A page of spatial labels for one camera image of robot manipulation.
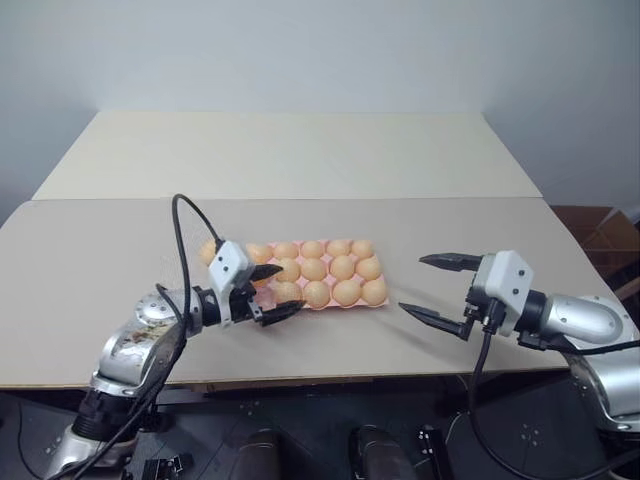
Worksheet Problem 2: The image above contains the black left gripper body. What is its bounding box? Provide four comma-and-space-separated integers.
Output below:
229, 281, 265, 327

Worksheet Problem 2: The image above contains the brown cardboard box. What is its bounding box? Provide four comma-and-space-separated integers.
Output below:
551, 204, 640, 299

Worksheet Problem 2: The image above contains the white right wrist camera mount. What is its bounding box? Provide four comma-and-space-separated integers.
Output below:
471, 249, 534, 338

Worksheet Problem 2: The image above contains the pink egg tray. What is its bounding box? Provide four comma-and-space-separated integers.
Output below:
243, 240, 391, 311

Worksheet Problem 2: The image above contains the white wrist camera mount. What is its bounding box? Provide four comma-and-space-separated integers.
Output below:
471, 249, 534, 338
206, 240, 252, 327

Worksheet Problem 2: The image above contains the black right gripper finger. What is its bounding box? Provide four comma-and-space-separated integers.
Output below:
397, 301, 474, 342
418, 252, 484, 274

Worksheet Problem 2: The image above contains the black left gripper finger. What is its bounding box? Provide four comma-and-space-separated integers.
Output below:
248, 264, 286, 286
258, 300, 304, 328

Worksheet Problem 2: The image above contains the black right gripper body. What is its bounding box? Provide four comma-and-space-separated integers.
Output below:
461, 264, 495, 342

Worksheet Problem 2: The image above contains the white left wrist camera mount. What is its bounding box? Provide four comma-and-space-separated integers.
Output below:
206, 240, 252, 327

